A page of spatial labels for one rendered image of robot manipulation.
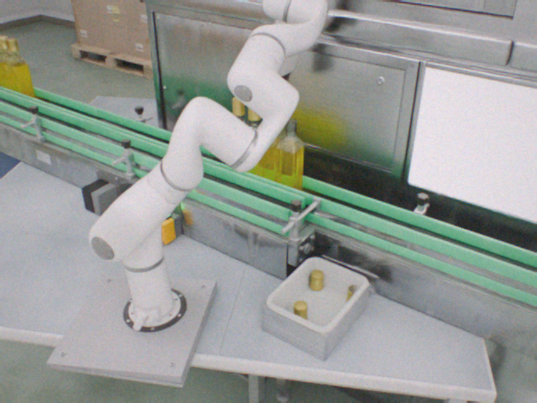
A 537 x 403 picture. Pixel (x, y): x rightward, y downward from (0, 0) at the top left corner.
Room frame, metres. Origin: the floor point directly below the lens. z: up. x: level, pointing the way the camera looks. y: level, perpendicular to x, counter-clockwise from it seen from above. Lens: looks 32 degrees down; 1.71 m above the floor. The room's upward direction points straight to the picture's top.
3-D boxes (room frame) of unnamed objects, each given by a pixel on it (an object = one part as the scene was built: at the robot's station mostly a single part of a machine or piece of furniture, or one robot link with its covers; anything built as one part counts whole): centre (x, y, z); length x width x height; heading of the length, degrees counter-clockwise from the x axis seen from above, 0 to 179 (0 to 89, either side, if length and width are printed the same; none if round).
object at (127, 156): (1.44, 0.43, 0.94); 0.07 x 0.04 x 0.13; 145
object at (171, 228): (1.33, 0.30, 0.79); 0.07 x 0.07 x 0.07; 55
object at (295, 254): (1.15, -0.10, 0.85); 0.09 x 0.04 x 0.07; 145
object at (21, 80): (2.02, 0.95, 1.02); 0.06 x 0.06 x 0.28; 55
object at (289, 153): (1.30, -0.07, 0.99); 0.06 x 0.06 x 0.21; 56
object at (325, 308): (0.99, -0.13, 0.80); 0.22 x 0.17 x 0.09; 145
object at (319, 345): (1.01, -0.14, 0.79); 0.27 x 0.17 x 0.08; 145
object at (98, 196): (1.49, 0.53, 0.79); 0.08 x 0.08 x 0.08; 55
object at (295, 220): (1.14, -0.09, 0.95); 0.17 x 0.03 x 0.12; 145
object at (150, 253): (0.98, 0.29, 1.01); 0.13 x 0.10 x 0.16; 157
